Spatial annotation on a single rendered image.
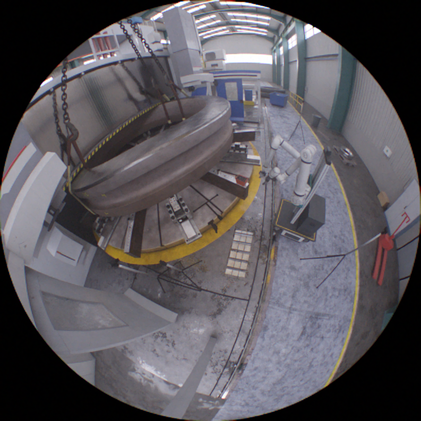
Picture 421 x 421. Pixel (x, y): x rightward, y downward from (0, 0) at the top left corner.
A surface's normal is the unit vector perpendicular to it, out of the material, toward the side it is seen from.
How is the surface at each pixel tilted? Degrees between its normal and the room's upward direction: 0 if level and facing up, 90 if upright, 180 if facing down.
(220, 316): 0
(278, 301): 0
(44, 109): 90
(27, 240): 90
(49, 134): 90
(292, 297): 0
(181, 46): 90
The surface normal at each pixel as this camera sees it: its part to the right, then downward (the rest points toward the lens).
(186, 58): -0.28, 0.83
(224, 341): -0.14, -0.54
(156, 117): 0.12, 0.83
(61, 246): 0.95, 0.16
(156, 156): 0.51, 0.68
